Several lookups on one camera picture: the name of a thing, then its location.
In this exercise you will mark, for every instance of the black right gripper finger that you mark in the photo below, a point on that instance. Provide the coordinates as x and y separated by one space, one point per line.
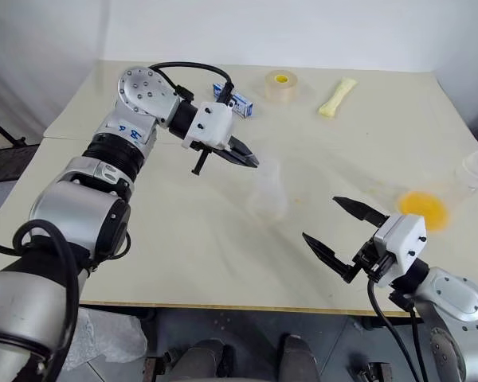
362 211
326 252

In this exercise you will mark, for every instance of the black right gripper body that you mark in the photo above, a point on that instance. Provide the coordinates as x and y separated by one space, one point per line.
368 258

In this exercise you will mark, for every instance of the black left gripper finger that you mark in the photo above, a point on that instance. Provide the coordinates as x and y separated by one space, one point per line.
241 160
245 149

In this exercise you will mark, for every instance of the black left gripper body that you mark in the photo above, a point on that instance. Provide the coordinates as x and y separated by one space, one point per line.
201 159

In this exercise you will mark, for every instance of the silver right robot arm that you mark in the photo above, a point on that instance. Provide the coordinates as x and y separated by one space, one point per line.
454 294

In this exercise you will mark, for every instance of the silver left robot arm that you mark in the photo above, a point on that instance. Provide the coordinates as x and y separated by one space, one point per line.
75 215

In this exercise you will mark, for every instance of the clear cup with orange liquid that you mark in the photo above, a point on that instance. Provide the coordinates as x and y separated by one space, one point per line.
422 209

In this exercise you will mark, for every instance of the blue and white small box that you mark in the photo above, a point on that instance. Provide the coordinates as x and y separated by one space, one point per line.
243 105

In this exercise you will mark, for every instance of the transparent plastic cup centre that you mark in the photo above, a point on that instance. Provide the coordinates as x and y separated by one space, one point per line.
269 199

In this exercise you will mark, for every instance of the clear tape roll yellow core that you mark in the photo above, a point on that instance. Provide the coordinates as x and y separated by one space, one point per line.
280 89

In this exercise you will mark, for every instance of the pale yellow wrapped packet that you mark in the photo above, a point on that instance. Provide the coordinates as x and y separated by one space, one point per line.
338 97

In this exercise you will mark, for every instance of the dark rounded shape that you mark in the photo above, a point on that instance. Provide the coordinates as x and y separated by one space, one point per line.
298 358
205 360

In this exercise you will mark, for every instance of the clear plastic cup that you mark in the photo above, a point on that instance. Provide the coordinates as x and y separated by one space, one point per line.
476 171

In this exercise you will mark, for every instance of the dark grey flat tray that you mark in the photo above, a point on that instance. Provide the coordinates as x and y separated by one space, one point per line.
8 161

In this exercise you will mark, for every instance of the black stand leg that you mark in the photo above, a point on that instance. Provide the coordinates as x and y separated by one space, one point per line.
4 129

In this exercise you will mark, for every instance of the clear crumpled plastic bag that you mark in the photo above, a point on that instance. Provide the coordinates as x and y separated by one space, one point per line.
103 338

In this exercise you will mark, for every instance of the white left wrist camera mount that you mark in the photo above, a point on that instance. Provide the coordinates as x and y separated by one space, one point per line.
211 123

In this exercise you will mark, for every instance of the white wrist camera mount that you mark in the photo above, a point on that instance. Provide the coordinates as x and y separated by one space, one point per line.
406 238
211 123

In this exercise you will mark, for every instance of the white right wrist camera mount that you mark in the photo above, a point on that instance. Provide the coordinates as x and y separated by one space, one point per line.
406 238

